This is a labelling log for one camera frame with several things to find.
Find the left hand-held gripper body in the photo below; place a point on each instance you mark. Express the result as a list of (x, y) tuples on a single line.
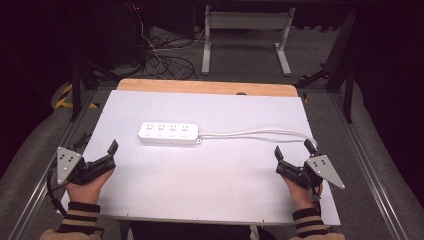
[(66, 163)]

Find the aluminium floor rail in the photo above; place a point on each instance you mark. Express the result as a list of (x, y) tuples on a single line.
[(370, 176), (36, 196)]

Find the person's right hand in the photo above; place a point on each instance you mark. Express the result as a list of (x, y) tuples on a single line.
[(301, 198)]

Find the yellow black hazard tape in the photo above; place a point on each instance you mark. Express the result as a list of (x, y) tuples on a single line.
[(66, 98)]

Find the white board sheet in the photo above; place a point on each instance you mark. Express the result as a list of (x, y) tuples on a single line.
[(206, 180)]

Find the black metal stand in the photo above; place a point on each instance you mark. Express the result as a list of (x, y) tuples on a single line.
[(348, 90), (76, 90)]

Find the white metal table frame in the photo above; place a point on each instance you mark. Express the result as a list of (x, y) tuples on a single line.
[(246, 20)]

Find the white power strip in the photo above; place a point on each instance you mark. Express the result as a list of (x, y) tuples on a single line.
[(169, 133)]

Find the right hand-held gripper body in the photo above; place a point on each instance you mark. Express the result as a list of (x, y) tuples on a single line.
[(321, 166)]

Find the person's dark trousers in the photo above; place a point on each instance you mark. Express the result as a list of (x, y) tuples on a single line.
[(193, 232)]

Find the person's left hand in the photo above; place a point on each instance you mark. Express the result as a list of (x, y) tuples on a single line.
[(85, 193)]

